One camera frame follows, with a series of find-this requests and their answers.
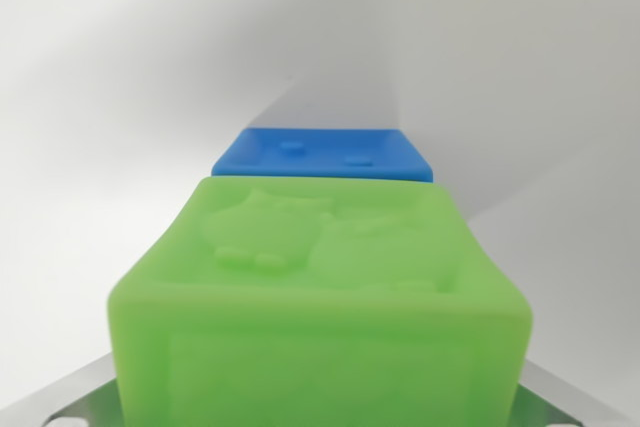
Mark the green toy cube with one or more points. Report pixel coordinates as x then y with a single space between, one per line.
320 327

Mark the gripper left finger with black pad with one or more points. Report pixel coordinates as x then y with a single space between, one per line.
65 397

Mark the blue toy cube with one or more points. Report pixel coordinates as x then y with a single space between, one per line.
320 159

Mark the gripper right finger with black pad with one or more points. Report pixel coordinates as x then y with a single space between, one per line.
560 397

